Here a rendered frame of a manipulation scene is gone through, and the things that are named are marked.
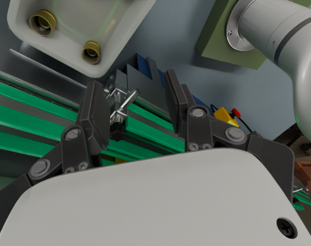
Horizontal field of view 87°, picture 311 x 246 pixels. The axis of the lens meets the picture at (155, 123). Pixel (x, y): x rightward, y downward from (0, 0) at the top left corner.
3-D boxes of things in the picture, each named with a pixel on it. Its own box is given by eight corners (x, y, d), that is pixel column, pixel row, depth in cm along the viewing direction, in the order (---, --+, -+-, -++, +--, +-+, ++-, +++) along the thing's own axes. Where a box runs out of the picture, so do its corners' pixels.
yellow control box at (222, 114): (206, 116, 65) (213, 131, 60) (222, 104, 61) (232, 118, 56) (216, 123, 69) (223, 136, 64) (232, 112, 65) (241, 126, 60)
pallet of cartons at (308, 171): (266, 177, 408) (277, 194, 380) (295, 161, 353) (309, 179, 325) (298, 177, 443) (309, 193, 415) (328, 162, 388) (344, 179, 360)
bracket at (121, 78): (94, 93, 42) (91, 112, 38) (114, 66, 38) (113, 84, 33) (107, 99, 44) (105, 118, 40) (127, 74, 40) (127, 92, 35)
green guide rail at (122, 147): (107, 121, 41) (105, 148, 35) (110, 119, 40) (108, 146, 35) (296, 199, 138) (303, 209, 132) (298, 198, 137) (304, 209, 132)
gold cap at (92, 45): (102, 58, 36) (104, 50, 39) (90, 44, 34) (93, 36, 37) (90, 67, 37) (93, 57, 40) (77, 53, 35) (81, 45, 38)
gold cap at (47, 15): (46, 14, 29) (52, 8, 32) (24, 15, 29) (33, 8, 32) (54, 35, 32) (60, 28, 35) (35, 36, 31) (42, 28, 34)
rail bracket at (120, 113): (88, 117, 39) (78, 165, 30) (129, 63, 30) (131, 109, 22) (99, 122, 40) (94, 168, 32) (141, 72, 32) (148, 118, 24)
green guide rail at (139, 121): (124, 102, 37) (124, 130, 32) (127, 99, 36) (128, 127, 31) (306, 196, 134) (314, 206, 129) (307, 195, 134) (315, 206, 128)
